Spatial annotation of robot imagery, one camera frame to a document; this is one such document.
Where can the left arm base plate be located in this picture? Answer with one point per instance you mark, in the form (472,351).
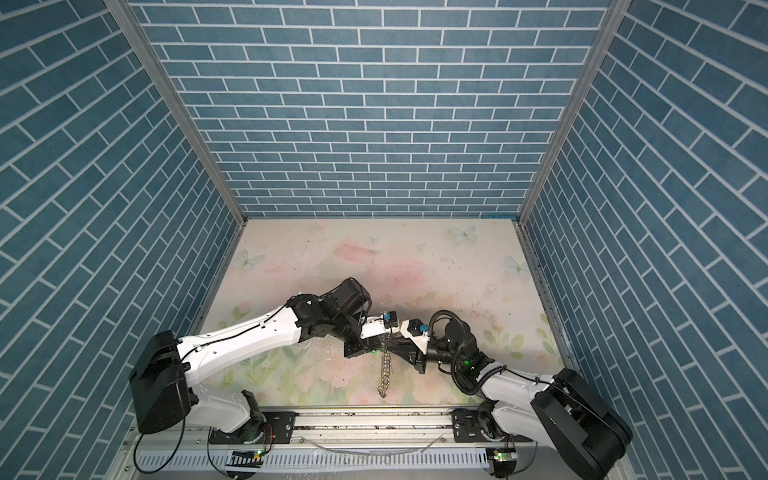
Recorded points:
(270,428)

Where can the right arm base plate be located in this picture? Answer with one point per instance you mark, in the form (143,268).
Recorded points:
(469,425)

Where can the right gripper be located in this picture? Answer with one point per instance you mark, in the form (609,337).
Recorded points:
(417,358)

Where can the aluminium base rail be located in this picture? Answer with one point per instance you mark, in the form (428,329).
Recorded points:
(342,428)

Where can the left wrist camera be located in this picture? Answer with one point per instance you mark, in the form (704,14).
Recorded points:
(385,324)

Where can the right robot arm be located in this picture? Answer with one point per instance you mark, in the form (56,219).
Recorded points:
(559,411)

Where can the white cable duct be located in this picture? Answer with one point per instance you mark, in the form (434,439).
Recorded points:
(312,460)

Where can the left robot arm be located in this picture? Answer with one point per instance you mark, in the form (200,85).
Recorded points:
(167,381)

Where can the right corner aluminium post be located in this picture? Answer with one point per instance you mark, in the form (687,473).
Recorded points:
(603,39)

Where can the large keyring with chain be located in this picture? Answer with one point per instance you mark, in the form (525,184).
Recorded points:
(385,365)

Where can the corner aluminium post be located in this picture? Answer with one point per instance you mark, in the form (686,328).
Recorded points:
(129,25)
(603,39)

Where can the left corner aluminium post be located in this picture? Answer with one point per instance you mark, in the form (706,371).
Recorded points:
(129,25)

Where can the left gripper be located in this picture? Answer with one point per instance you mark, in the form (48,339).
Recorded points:
(366,344)

